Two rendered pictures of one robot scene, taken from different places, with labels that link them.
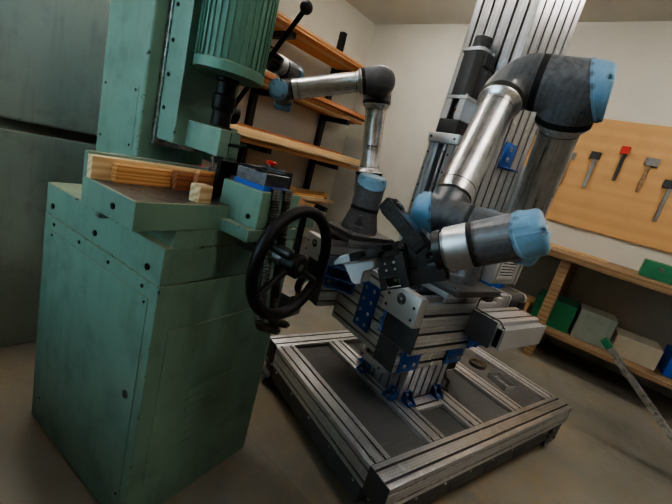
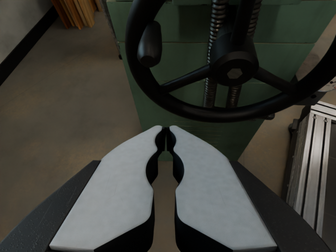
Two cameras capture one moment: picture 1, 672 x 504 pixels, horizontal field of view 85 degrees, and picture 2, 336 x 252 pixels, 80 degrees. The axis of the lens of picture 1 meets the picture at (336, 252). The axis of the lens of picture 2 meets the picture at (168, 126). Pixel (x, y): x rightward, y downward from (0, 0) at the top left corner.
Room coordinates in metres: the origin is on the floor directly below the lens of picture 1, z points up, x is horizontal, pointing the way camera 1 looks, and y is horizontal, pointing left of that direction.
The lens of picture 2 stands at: (0.68, -0.07, 1.00)
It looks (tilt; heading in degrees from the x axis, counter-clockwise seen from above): 58 degrees down; 67
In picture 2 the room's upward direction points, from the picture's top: 4 degrees counter-clockwise
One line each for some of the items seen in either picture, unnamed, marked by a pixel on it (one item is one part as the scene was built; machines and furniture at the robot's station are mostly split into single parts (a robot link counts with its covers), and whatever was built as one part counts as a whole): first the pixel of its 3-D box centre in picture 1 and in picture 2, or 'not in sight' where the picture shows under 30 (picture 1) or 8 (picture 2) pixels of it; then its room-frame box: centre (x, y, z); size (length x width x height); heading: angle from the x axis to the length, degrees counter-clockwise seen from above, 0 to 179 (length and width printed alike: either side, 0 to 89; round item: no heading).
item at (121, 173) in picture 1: (225, 184); not in sight; (1.06, 0.36, 0.92); 0.62 x 0.02 x 0.04; 151
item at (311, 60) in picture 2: (282, 298); (301, 79); (1.17, 0.14, 0.58); 0.12 x 0.08 x 0.08; 61
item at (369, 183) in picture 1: (369, 190); not in sight; (1.53, -0.07, 0.98); 0.13 x 0.12 x 0.14; 2
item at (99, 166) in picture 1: (206, 179); not in sight; (1.03, 0.40, 0.92); 0.60 x 0.02 x 0.05; 151
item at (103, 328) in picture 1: (155, 342); (197, 72); (1.07, 0.49, 0.36); 0.58 x 0.45 x 0.71; 61
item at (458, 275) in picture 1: (457, 262); not in sight; (1.13, -0.37, 0.87); 0.15 x 0.15 x 0.10
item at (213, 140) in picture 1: (212, 142); not in sight; (1.02, 0.40, 1.03); 0.14 x 0.07 x 0.09; 61
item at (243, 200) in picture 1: (259, 204); not in sight; (0.92, 0.22, 0.91); 0.15 x 0.14 x 0.09; 151
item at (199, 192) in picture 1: (200, 193); not in sight; (0.83, 0.33, 0.92); 0.04 x 0.03 x 0.04; 158
